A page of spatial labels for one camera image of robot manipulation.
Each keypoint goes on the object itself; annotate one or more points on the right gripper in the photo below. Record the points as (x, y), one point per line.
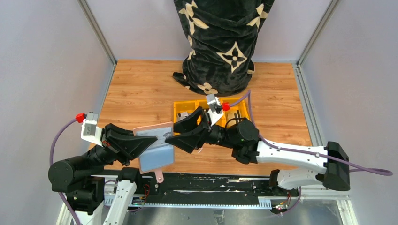
(204, 130)

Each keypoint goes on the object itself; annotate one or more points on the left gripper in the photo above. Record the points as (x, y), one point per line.
(110, 144)

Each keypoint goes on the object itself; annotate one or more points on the white crest printed card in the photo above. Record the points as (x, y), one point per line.
(160, 133)

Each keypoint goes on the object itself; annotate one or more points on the pink leather card holder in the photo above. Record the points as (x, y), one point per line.
(153, 160)

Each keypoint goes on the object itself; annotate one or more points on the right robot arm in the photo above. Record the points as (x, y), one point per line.
(326, 165)

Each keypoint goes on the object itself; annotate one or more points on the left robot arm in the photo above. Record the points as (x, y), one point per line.
(79, 184)

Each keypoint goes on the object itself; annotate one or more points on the yellow plastic end bin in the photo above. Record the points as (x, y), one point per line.
(242, 107)

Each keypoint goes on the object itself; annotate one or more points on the black floral blanket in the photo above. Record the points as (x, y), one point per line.
(222, 36)

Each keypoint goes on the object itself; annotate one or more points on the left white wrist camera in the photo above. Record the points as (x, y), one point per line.
(90, 132)

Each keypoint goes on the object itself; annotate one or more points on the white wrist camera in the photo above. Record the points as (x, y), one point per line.
(215, 111)
(90, 132)

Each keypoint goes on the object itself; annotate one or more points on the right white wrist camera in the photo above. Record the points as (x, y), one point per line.
(215, 111)

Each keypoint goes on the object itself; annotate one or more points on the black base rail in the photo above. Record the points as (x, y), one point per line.
(210, 191)

